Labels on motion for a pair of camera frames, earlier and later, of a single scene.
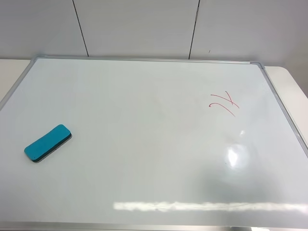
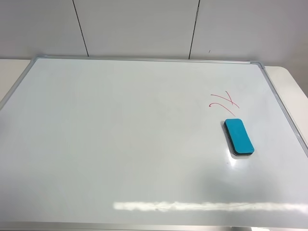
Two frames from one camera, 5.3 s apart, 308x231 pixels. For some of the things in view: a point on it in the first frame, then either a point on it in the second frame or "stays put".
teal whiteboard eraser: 48,144 → 237,137
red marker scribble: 225,98 stays put
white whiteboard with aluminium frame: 157,144 stays put
